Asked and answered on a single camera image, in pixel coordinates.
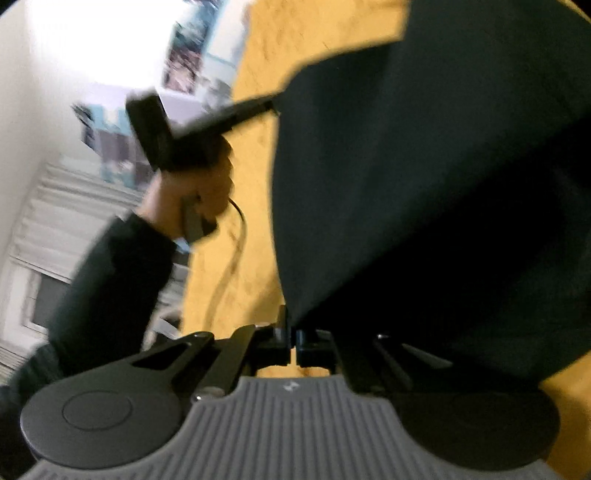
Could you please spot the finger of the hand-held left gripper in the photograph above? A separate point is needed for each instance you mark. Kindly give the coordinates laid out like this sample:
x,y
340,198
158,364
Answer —
x,y
251,110

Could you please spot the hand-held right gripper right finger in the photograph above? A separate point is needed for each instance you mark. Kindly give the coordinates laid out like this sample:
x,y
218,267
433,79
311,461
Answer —
x,y
318,353

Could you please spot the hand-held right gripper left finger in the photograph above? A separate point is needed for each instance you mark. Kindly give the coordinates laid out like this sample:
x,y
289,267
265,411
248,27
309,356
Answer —
x,y
231,357

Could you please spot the black pants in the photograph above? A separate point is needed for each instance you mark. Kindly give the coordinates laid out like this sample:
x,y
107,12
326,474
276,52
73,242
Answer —
x,y
438,184

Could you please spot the person's left forearm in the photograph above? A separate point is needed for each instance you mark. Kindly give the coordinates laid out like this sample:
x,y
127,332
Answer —
x,y
101,295

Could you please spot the person's left hand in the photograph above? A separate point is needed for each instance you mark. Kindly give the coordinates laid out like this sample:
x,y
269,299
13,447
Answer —
x,y
194,184

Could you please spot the yellow blanket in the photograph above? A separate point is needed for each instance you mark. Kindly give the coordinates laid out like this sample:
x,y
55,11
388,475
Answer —
x,y
249,60

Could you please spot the patterned curtain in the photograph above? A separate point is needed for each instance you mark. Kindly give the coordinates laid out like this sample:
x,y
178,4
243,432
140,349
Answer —
x,y
69,221

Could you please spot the wall poster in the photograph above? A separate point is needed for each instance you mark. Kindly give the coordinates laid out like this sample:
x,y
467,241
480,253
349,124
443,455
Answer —
x,y
184,55

